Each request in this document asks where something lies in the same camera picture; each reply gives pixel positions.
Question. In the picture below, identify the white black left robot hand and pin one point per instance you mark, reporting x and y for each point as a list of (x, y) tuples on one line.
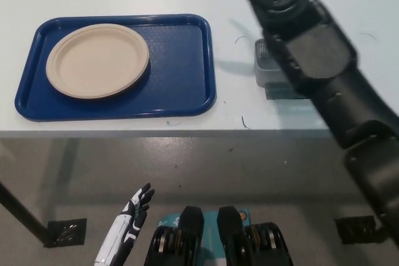
[(127, 225)]

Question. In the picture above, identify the beige paper plate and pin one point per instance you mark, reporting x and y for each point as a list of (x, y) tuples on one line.
[(98, 60)]

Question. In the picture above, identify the black table foot plate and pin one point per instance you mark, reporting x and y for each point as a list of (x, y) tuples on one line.
[(355, 230), (67, 231)]

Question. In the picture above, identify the blue plastic tray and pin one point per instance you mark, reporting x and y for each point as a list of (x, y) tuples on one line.
[(177, 76)]

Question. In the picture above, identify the black ribbed robot body block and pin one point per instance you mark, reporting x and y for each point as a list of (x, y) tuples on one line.
[(229, 228), (190, 225)]

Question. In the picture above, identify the black robot legs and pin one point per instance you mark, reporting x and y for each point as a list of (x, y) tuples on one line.
[(209, 225)]

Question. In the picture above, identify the black table leg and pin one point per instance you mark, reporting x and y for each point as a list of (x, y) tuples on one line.
[(23, 211)]

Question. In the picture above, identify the grey box stand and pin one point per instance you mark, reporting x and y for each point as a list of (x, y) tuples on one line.
[(268, 69)]

